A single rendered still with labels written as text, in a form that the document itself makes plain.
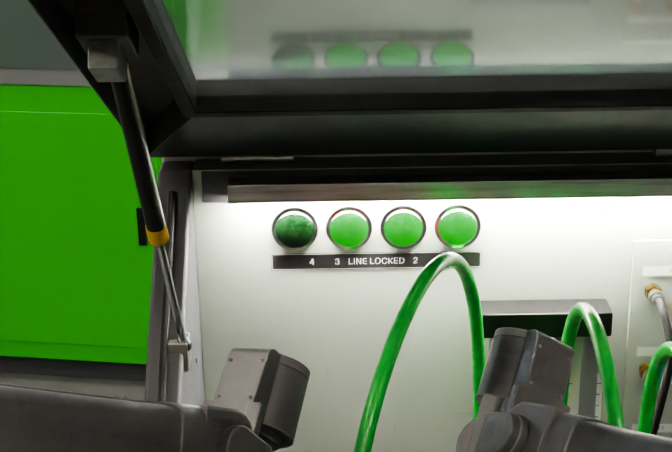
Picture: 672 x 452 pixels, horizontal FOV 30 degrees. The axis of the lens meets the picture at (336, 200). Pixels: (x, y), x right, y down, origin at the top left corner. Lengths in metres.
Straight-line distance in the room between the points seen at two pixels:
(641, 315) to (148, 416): 0.78
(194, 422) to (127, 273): 3.02
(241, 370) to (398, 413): 0.56
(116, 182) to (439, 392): 2.39
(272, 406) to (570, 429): 0.23
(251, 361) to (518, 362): 0.21
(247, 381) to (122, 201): 2.85
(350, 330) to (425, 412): 0.14
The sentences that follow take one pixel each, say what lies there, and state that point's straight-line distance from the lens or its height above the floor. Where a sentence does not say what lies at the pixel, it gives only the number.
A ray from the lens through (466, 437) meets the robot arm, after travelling 0.98.
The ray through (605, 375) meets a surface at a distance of 1.11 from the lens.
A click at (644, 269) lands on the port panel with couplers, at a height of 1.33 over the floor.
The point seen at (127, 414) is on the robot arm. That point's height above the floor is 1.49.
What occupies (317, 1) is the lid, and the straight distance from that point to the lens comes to 0.95.
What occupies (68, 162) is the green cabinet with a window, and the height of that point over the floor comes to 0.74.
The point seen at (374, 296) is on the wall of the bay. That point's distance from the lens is 1.42.
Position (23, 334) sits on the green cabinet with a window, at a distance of 4.07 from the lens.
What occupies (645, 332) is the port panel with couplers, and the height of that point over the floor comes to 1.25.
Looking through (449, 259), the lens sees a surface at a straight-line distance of 1.18.
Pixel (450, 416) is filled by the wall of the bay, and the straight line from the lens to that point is 1.50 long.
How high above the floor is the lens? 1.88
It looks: 20 degrees down
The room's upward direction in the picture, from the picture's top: 1 degrees counter-clockwise
